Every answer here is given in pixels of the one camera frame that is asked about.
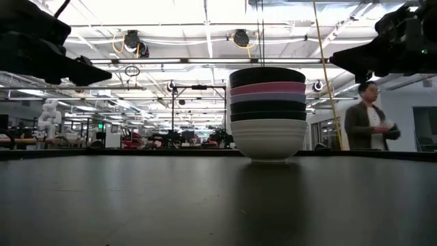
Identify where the pink ribbed bowl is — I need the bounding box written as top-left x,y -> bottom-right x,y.
229,81 -> 307,96

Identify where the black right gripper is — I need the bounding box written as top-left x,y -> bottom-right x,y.
329,0 -> 437,84

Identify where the black metal frame stand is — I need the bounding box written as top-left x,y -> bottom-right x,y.
171,84 -> 228,141

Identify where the black table frame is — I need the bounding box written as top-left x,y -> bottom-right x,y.
0,148 -> 437,162

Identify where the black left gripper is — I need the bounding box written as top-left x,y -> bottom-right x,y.
0,0 -> 113,87

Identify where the white cabinet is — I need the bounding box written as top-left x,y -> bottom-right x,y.
104,122 -> 122,149

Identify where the person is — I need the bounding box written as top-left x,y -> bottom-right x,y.
343,81 -> 401,152

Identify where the wooden workbench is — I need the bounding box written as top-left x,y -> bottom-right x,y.
0,137 -> 45,144

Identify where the purple ribbed bowl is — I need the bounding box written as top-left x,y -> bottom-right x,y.
229,92 -> 307,105

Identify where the white ribbed bowl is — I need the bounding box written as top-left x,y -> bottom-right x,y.
229,118 -> 308,163

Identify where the yellow cable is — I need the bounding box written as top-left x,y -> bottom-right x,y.
312,0 -> 344,151

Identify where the black ribbed bowl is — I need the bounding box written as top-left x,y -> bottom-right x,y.
229,100 -> 307,115
230,110 -> 307,123
229,66 -> 307,89

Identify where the red bin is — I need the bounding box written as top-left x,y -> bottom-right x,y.
121,131 -> 144,150

